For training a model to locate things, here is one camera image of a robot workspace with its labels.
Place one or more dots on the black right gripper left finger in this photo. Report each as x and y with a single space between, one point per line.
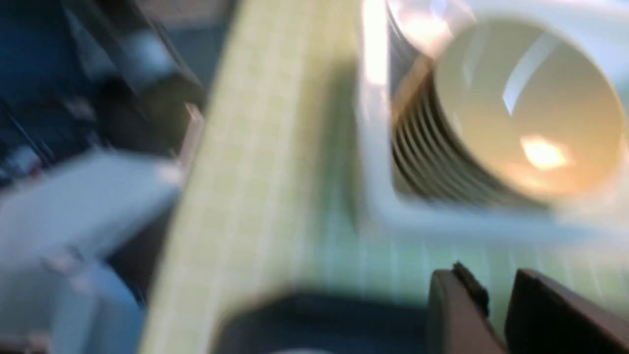
458 315

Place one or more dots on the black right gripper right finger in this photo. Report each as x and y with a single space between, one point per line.
546 317

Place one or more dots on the black plastic serving tray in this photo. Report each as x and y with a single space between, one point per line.
337 324

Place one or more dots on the large white plastic tub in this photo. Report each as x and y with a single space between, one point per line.
382 210

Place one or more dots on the stack of tan bowls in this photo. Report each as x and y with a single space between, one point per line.
510 114

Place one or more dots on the green checkered tablecloth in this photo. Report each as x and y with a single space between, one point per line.
267 206

